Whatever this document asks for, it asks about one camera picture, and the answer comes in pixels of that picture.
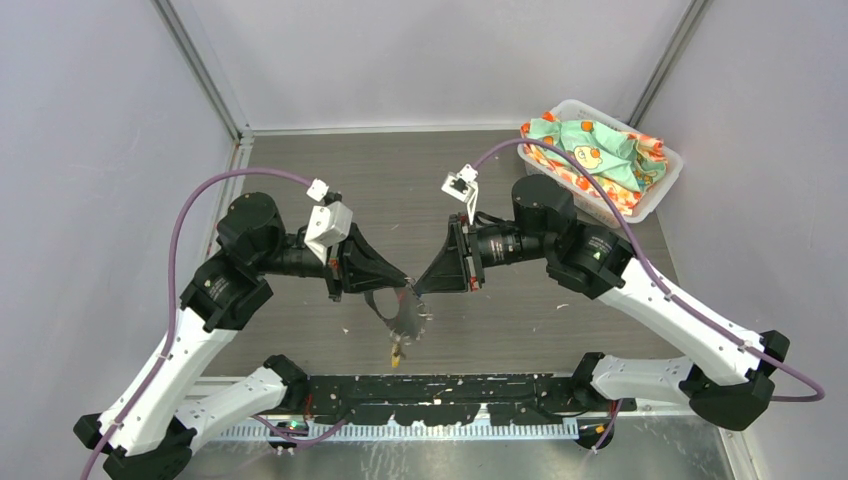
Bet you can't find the colourful printed cloth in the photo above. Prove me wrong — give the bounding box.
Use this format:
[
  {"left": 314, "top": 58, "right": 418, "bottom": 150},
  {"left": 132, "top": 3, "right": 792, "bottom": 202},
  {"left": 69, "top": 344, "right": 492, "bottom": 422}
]
[{"left": 520, "top": 112, "right": 668, "bottom": 214}]

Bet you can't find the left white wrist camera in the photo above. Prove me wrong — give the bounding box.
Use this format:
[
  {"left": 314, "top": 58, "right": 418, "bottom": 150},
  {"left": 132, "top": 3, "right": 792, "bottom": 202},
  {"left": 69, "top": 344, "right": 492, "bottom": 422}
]
[{"left": 304, "top": 201, "right": 353, "bottom": 264}]

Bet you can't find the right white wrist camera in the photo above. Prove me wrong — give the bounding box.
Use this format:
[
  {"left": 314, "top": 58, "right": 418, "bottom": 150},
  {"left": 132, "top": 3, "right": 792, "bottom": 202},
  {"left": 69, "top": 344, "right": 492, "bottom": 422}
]
[{"left": 441, "top": 164, "right": 479, "bottom": 223}]

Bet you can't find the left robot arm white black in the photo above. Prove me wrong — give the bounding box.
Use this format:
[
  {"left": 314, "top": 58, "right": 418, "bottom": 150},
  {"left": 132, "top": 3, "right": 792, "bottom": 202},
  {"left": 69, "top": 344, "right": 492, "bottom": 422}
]
[{"left": 74, "top": 192, "right": 407, "bottom": 479}]

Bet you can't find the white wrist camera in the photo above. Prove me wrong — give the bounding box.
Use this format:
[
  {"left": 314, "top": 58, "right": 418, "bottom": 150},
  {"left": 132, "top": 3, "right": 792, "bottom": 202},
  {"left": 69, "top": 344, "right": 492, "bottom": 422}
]
[
  {"left": 304, "top": 201, "right": 353, "bottom": 264},
  {"left": 441, "top": 164, "right": 479, "bottom": 223}
]

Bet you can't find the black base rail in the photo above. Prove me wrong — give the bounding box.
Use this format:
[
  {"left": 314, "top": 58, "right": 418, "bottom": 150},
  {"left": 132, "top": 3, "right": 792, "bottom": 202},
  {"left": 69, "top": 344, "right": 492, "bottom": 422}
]
[{"left": 273, "top": 373, "right": 614, "bottom": 426}]

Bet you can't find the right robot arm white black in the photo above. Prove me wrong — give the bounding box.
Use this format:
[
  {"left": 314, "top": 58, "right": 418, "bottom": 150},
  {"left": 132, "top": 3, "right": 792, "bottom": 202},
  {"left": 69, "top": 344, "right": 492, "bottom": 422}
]
[{"left": 414, "top": 176, "right": 789, "bottom": 431}]

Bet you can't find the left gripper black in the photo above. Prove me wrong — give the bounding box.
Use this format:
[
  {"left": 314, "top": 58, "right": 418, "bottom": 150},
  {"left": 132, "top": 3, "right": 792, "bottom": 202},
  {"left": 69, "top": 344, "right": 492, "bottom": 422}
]
[{"left": 254, "top": 222, "right": 408, "bottom": 302}]

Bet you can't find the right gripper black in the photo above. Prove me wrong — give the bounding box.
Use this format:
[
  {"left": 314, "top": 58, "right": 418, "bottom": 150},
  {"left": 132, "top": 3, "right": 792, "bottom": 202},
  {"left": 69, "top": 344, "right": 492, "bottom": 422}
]
[{"left": 414, "top": 210, "right": 552, "bottom": 292}]

